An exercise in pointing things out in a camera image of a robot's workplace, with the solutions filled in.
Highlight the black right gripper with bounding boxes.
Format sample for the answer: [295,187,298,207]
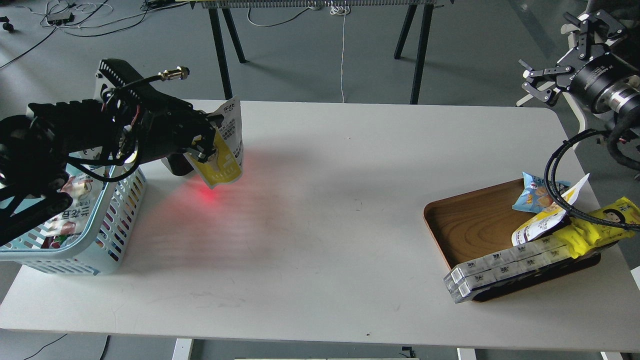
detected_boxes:
[518,9,638,113]

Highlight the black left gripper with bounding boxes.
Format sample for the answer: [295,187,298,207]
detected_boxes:
[95,58,226,164]

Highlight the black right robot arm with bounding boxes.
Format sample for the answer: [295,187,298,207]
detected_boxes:
[519,9,640,231]

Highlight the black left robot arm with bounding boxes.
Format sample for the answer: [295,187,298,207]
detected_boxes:
[1,58,223,245]

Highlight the snacks inside basket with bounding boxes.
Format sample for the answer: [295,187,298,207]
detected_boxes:
[10,170,108,249]

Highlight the blue snack bag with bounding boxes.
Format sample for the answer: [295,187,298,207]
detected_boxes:
[511,171,554,214]

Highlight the light blue plastic basket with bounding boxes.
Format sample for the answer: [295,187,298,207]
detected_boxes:
[0,164,147,275]

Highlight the yellow snack bar package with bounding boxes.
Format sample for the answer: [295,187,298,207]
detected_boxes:
[551,196,640,259]

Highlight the silver boxed snack pack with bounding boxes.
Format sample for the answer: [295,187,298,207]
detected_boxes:
[443,235,573,304]

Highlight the black barcode scanner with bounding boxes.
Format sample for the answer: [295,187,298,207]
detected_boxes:
[160,153,194,177]

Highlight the black table legs left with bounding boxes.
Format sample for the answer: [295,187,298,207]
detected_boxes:
[207,6,247,101]

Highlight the black table legs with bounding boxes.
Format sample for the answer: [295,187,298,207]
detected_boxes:
[393,0,437,105]
[207,6,247,101]

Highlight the black table legs right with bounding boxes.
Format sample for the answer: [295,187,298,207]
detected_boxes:
[393,0,437,105]

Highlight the brown wooden tray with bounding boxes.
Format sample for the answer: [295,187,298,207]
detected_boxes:
[423,178,601,299]

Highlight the white hanging cable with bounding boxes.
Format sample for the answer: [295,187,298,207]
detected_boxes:
[330,4,351,104]

